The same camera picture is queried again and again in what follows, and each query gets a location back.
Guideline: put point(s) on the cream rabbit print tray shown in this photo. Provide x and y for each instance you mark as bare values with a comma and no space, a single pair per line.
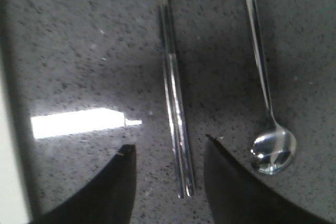
15,207

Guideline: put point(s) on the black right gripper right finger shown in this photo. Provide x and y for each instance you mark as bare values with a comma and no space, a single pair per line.
236,196

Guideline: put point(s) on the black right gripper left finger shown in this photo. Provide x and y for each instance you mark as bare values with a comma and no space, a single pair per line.
107,198

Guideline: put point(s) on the silver metal spoon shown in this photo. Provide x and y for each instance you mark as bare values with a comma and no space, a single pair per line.
275,147

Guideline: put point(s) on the silver metal chopstick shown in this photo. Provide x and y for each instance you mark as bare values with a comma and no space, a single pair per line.
184,144
168,74

